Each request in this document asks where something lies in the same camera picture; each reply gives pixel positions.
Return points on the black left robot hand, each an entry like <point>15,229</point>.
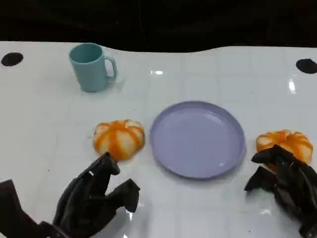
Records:
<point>81,205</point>

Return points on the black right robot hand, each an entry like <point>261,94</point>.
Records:
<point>294,188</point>

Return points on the orange white toy bread roll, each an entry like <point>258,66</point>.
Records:
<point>119,138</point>
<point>292,142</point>

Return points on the lilac plate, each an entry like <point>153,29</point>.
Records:
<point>198,141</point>

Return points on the pale green mug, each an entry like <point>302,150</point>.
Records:
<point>90,74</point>

